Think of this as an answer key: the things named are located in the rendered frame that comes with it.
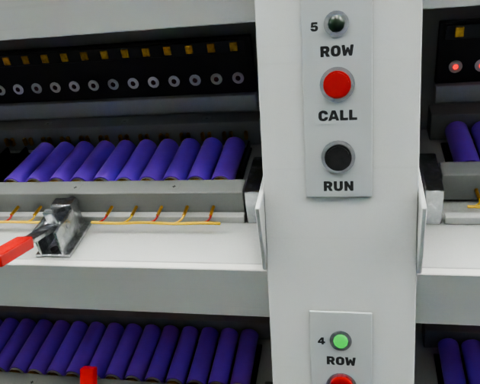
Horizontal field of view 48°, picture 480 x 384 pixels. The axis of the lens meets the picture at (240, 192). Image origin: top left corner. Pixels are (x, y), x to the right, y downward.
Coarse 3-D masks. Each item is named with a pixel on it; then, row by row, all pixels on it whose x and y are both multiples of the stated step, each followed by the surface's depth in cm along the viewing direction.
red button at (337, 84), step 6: (330, 72) 31; (336, 72) 31; (342, 72) 31; (330, 78) 31; (336, 78) 31; (342, 78) 31; (348, 78) 31; (324, 84) 31; (330, 84) 31; (336, 84) 31; (342, 84) 31; (348, 84) 31; (330, 90) 31; (336, 90) 31; (342, 90) 31; (348, 90) 31; (330, 96) 31; (336, 96) 31; (342, 96) 31
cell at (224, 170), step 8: (232, 144) 46; (240, 144) 46; (224, 152) 45; (232, 152) 45; (240, 152) 46; (224, 160) 44; (232, 160) 44; (240, 160) 45; (216, 168) 43; (224, 168) 43; (232, 168) 43; (216, 176) 42; (224, 176) 42; (232, 176) 43
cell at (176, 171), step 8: (184, 144) 47; (192, 144) 47; (176, 152) 47; (184, 152) 46; (192, 152) 46; (176, 160) 45; (184, 160) 45; (192, 160) 46; (168, 168) 44; (176, 168) 44; (184, 168) 44; (168, 176) 43; (176, 176) 43; (184, 176) 44
